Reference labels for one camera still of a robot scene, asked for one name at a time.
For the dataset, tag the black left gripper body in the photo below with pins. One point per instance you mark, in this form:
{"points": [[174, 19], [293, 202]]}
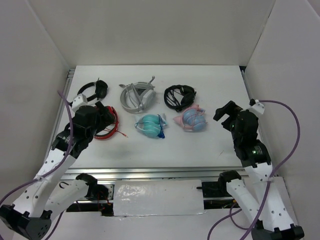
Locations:
{"points": [[94, 128]]}

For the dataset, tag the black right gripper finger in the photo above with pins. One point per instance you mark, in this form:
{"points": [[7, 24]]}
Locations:
{"points": [[219, 113], [231, 107]]}

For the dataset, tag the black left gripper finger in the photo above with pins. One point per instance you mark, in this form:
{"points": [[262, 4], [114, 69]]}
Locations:
{"points": [[100, 107], [110, 115]]}

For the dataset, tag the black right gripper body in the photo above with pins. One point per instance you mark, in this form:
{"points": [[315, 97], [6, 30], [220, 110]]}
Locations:
{"points": [[234, 132]]}

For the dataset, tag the pink and blue cat-ear headphones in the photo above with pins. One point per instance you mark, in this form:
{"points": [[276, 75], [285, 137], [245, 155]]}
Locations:
{"points": [[192, 119]]}

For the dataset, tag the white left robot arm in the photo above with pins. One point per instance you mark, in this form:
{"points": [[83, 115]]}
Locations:
{"points": [[32, 213]]}

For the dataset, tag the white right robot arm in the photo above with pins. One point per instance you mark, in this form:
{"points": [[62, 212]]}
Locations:
{"points": [[266, 212]]}

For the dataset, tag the red and black headphones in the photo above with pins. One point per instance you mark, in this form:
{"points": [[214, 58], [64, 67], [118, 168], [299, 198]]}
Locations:
{"points": [[111, 128]]}

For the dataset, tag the black on-ear headphones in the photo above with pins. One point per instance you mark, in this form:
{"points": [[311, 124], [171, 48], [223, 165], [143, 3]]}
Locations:
{"points": [[101, 89]]}

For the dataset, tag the teal cat-ear headphones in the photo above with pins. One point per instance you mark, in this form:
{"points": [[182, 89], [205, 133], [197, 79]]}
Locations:
{"points": [[151, 125]]}

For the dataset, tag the small black headphones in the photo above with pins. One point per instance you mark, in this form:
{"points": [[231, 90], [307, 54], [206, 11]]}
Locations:
{"points": [[188, 94]]}

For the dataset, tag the grey gaming headset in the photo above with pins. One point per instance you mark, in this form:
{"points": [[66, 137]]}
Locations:
{"points": [[138, 97]]}

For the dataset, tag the silver foil cover plate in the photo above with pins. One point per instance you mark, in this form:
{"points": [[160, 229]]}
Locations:
{"points": [[158, 198]]}

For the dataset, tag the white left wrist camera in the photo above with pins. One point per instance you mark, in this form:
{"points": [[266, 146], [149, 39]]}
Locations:
{"points": [[79, 101]]}

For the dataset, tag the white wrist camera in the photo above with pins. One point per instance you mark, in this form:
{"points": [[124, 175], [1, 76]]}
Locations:
{"points": [[79, 101], [256, 107]]}

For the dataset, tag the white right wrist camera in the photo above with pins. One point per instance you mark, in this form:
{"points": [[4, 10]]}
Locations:
{"points": [[256, 107]]}

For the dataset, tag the aluminium right side rail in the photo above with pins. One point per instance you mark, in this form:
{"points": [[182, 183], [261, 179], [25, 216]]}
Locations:
{"points": [[255, 152]]}

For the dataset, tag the aluminium rail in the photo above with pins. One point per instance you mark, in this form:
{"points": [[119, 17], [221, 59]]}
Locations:
{"points": [[255, 152], [61, 108], [167, 173]]}

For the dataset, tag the aluminium left side rail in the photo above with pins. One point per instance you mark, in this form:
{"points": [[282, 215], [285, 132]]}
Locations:
{"points": [[61, 108]]}

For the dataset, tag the aluminium front rail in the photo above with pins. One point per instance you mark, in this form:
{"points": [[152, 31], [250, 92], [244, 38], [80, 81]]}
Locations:
{"points": [[167, 173]]}

